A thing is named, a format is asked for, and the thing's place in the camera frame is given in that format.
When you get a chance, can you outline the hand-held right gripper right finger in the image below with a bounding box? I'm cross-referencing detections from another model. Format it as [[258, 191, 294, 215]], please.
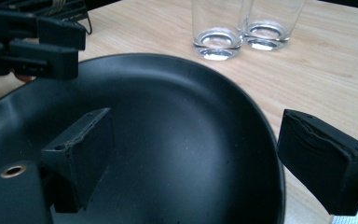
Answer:
[[276, 108, 358, 217]]

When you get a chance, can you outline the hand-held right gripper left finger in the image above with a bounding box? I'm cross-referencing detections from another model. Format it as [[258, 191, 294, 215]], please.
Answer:
[[40, 106, 116, 214]]

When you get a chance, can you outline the black plate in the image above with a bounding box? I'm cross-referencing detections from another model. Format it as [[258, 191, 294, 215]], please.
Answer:
[[0, 53, 287, 224]]

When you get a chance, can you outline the black wire basket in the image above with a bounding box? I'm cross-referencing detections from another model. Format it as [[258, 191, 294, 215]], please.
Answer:
[[0, 0, 93, 35]]

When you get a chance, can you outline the clear drinking glass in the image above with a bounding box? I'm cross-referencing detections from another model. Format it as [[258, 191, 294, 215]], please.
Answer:
[[191, 0, 244, 62], [239, 0, 308, 51]]

